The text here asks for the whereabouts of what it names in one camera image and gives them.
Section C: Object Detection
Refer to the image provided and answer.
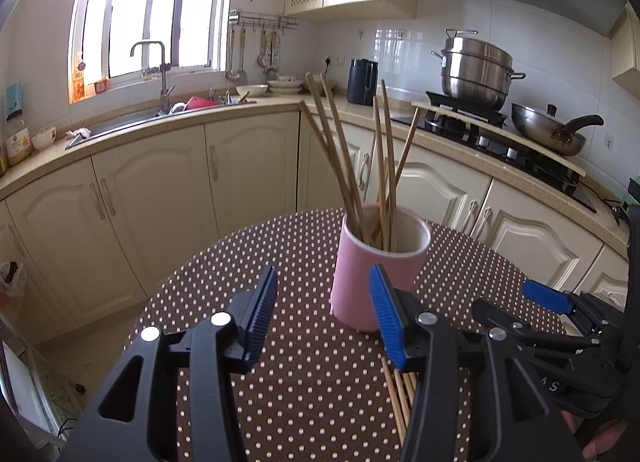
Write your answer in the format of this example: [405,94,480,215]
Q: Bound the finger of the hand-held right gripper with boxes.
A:
[522,280,589,315]
[472,297,602,352]

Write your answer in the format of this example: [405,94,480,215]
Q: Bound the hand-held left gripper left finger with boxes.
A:
[59,265,280,462]

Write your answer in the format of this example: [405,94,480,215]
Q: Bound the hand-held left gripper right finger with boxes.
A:
[368,264,587,462]

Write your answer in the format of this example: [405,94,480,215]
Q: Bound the pink cylindrical utensil holder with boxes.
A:
[330,204,432,333]

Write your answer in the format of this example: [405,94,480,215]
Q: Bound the group of wooden chopsticks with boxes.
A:
[299,72,421,445]

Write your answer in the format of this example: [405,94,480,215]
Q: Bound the person's right hand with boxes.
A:
[584,421,630,462]

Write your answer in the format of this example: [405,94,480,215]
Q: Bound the brown polka-dot tablecloth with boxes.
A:
[122,208,576,462]

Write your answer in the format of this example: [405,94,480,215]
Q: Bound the green countertop appliance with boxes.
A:
[620,177,640,223]

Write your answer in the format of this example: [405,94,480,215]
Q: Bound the long wooden board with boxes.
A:
[411,100,587,177]

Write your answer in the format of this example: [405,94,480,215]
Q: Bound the black gas stove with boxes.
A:
[390,92,598,213]

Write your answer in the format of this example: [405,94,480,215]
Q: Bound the cream lower kitchen cabinets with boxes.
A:
[0,109,631,343]

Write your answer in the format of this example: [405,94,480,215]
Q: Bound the beige kitchen countertop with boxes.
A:
[0,89,631,243]

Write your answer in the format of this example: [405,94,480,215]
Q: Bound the pink plastic basin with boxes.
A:
[170,96,216,112]

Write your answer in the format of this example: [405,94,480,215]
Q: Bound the stainless steel steamer pot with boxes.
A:
[431,29,527,112]

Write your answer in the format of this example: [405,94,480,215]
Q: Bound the stack of white bowls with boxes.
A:
[267,74,306,94]

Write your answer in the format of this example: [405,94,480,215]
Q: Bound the stainless steel kitchen sink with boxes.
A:
[65,96,258,147]

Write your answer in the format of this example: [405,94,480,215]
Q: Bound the black electric kettle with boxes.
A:
[346,58,379,106]

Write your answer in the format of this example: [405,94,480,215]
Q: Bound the hanging metal ladle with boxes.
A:
[225,29,248,83]

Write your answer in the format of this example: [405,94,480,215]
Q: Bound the hanging metal spoon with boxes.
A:
[265,34,281,81]

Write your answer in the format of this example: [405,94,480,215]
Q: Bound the clear plastic bag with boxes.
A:
[0,259,27,323]

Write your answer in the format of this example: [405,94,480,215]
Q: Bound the metal sink faucet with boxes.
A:
[131,40,176,115]

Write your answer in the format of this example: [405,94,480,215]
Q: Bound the small white bowl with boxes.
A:
[31,126,57,151]

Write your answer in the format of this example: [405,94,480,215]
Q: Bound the orange bottle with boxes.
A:
[71,62,87,102]

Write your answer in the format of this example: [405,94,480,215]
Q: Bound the glass jar with label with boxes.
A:
[5,114,32,166]

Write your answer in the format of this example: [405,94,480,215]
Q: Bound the white-framed kitchen window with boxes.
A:
[67,0,241,102]

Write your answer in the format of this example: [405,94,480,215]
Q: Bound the steel wok with black handle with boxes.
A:
[511,102,605,157]

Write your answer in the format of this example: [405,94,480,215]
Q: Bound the black floor cable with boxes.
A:
[57,382,88,443]

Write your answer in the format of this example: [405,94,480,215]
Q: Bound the metal wall utensil rail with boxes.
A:
[229,10,299,32]

